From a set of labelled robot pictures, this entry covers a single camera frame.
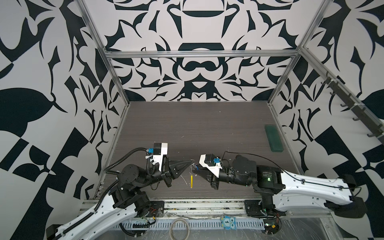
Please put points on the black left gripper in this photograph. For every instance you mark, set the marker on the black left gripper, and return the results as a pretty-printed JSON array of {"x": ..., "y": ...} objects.
[{"x": 167, "y": 173}]

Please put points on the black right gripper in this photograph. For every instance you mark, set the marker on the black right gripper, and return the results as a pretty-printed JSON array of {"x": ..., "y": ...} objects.
[{"x": 211, "y": 178}]

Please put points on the blue monster sticker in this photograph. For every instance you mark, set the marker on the blue monster sticker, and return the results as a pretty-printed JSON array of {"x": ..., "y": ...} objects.
[{"x": 229, "y": 223}]

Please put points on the white tape roll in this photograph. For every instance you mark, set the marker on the white tape roll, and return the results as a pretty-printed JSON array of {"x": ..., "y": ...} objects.
[{"x": 179, "y": 224}]

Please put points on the black wall hook rail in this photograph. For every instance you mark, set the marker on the black wall hook rail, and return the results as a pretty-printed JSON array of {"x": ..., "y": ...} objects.
[{"x": 351, "y": 102}]

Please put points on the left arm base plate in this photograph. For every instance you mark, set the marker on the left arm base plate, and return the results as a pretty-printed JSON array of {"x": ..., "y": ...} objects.
[{"x": 150, "y": 209}]

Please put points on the metal keyring with keys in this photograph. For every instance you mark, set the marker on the metal keyring with keys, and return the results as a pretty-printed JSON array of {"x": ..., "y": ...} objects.
[{"x": 192, "y": 168}]

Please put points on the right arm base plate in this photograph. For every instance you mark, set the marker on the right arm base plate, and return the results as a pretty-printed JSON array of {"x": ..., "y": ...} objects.
[{"x": 256, "y": 208}]

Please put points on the green rectangular plastic case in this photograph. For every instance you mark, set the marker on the green rectangular plastic case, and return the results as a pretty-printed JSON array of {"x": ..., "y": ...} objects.
[{"x": 274, "y": 139}]

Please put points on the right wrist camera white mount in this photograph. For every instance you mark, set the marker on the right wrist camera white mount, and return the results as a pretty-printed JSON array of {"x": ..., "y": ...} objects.
[{"x": 212, "y": 163}]

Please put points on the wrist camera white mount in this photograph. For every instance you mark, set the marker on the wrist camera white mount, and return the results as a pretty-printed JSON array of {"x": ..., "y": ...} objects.
[
  {"x": 155, "y": 155},
  {"x": 212, "y": 163}
]

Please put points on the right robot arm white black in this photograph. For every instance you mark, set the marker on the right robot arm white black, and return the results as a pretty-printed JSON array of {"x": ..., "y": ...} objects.
[{"x": 282, "y": 191}]

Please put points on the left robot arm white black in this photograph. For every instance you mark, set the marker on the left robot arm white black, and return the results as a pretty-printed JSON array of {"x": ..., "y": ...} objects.
[{"x": 124, "y": 199}]

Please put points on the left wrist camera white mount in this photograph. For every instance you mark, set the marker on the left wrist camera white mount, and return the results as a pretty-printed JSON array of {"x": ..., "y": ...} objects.
[{"x": 155, "y": 155}]

